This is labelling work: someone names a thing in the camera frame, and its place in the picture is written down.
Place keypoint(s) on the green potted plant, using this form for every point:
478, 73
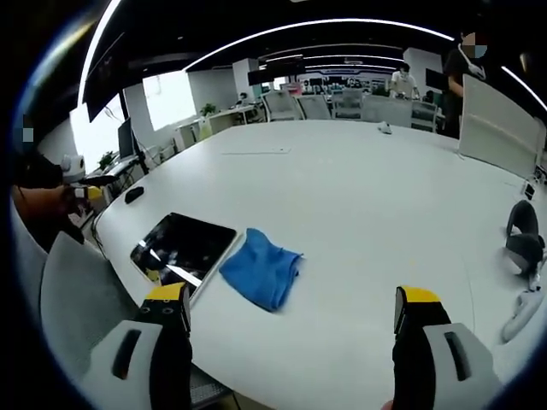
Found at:
207, 109
106, 160

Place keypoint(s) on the blue cleaning cloth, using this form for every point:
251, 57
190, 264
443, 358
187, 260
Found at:
260, 271

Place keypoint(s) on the small white device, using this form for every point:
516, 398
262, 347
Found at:
385, 128

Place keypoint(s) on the black computer monitor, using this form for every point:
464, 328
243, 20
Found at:
126, 138

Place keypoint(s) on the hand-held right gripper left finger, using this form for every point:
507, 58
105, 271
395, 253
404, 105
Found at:
171, 376

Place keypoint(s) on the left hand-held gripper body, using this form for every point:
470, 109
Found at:
73, 167

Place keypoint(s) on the white handheld controller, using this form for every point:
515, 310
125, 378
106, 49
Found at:
522, 314

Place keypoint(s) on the wide black wall display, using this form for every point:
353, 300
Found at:
275, 72

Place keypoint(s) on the grey headset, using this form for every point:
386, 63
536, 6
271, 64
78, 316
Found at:
525, 239

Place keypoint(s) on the white mesh office chair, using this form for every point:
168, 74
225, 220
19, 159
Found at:
347, 104
424, 116
280, 107
386, 112
314, 107

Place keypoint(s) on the person's right hand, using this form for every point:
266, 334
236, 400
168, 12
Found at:
388, 405

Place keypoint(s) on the grey office chair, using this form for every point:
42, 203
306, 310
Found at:
81, 294

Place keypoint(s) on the white partition panel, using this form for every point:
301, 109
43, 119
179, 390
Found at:
495, 124

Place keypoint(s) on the white office desk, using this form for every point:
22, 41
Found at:
231, 115

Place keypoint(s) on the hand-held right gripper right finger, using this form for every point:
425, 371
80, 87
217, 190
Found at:
421, 376

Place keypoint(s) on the black tablet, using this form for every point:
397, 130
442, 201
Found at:
184, 247

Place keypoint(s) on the dark hanging ceiling screen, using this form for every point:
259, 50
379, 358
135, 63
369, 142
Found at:
102, 81

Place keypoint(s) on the small black case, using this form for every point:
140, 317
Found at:
134, 195

